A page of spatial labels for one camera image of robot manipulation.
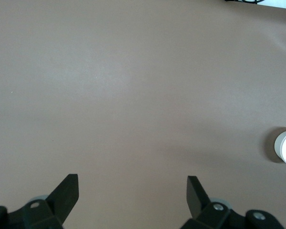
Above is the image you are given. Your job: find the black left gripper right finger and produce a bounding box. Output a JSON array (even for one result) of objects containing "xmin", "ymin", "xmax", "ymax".
[{"xmin": 183, "ymin": 176, "xmax": 283, "ymax": 229}]

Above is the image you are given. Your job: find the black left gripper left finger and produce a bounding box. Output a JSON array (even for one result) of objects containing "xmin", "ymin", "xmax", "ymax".
[{"xmin": 0, "ymin": 174, "xmax": 80, "ymax": 229}]

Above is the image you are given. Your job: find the white bowl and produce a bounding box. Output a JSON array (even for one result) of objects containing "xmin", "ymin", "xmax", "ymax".
[{"xmin": 274, "ymin": 130, "xmax": 286, "ymax": 164}]

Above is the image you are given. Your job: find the black floor cable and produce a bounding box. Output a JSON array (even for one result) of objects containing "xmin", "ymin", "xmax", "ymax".
[{"xmin": 223, "ymin": 0, "xmax": 266, "ymax": 5}]

